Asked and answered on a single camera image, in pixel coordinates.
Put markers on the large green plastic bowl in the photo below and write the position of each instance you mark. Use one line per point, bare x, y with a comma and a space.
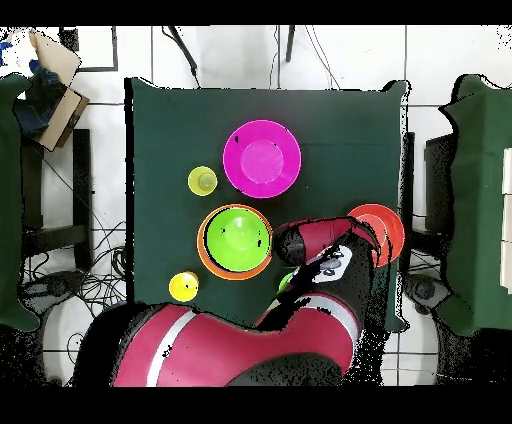
238, 240

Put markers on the pink plastic bowl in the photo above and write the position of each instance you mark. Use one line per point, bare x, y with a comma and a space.
262, 160

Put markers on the red plastic bowl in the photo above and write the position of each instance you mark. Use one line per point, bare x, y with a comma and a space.
390, 228

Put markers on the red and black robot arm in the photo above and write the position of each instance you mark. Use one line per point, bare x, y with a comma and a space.
240, 344

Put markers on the pale yellow plastic cup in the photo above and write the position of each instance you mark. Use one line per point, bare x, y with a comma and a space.
202, 180

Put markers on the small green plastic bowl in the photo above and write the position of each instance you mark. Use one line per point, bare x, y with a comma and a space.
284, 281

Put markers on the orange-yellow plastic cup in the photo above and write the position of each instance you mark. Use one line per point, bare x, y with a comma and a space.
182, 288

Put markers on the dark green tablecloth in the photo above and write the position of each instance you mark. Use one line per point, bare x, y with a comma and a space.
180, 120

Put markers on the black tripod leg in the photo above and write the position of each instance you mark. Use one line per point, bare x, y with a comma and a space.
290, 44
184, 50

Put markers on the black chair base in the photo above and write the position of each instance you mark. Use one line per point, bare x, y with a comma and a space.
56, 286
426, 290

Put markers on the green cloth covered table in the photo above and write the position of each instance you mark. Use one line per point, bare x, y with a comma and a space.
10, 200
476, 200

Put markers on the dark blue cloth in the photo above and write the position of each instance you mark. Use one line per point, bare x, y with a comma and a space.
38, 104

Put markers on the white blocks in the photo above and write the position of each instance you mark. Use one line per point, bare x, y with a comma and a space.
508, 220

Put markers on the cardboard box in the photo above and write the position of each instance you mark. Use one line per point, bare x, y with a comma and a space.
56, 56

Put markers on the black stool frame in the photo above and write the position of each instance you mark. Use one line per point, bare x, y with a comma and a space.
82, 180

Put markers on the black metal frame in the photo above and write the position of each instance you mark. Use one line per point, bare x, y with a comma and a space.
70, 40

